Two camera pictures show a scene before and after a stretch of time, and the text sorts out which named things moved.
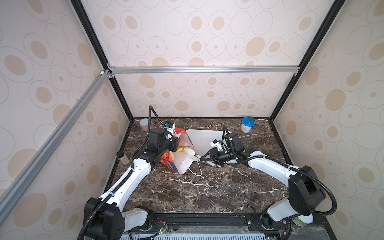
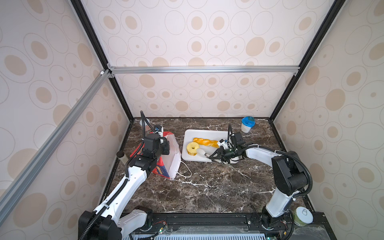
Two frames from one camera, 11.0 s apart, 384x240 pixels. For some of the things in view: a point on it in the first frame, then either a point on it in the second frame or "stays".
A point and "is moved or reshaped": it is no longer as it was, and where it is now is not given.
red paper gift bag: [178, 161] is moved or reshaped
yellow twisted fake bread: [180, 149] -> [212, 143]
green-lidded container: [303, 220] stays
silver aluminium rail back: [132, 69] stays
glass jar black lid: [121, 155] stays
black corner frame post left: [83, 15] stays
